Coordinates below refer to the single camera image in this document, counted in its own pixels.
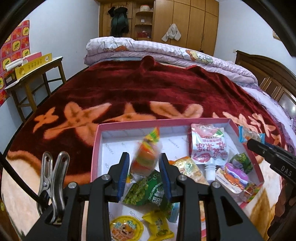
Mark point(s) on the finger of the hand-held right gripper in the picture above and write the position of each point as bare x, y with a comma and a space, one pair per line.
259, 146

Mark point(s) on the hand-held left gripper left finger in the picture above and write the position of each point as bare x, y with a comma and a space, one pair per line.
122, 176

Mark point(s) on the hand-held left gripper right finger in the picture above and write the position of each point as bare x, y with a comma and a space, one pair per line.
165, 176

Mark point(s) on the blue-edged clear gummy packet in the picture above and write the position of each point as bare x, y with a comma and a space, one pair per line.
251, 135

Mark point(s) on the green pea snack packet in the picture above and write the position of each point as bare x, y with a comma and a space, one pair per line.
143, 190
241, 162

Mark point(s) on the yellow cracker packet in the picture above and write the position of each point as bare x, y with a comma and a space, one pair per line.
192, 171

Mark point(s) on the striped burger gummy packet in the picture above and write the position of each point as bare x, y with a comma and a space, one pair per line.
145, 157

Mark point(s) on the pink cardboard box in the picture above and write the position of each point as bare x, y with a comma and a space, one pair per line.
111, 143

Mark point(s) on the purple candy tin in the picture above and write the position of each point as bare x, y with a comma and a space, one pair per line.
233, 178

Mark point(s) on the orange fruit-print candy packet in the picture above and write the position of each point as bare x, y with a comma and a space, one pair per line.
251, 191

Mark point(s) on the small yellow candy packet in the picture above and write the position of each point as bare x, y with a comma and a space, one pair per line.
159, 226

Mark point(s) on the pink jelly pouch white spout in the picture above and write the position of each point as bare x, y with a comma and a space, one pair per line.
208, 143

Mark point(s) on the round jelly cup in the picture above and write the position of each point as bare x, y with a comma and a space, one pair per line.
126, 228

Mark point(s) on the lilac bed sheet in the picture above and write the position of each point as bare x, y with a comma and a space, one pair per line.
266, 99

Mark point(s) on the metal spring clip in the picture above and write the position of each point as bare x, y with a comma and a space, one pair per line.
49, 183

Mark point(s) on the wooden headboard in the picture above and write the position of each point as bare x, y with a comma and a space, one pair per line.
266, 69

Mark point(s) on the folded pink cartoon quilt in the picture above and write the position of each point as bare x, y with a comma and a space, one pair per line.
150, 46

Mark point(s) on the wooden table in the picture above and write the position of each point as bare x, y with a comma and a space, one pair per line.
49, 67

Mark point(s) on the wooden wardrobe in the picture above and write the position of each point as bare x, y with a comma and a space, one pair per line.
196, 18

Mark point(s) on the yellow cardboard box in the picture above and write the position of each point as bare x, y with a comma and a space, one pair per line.
34, 63

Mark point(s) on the red box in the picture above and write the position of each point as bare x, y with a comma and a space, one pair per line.
144, 34

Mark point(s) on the beige hanging towel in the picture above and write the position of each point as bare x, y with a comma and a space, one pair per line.
172, 32

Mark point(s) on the dark hanging coat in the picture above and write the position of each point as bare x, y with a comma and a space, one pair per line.
119, 22

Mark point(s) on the white plastic object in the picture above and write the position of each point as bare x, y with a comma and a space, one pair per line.
15, 63

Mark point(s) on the white jar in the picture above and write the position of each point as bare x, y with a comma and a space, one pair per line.
145, 8

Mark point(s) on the framed wall picture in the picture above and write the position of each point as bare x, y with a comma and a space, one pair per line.
277, 35

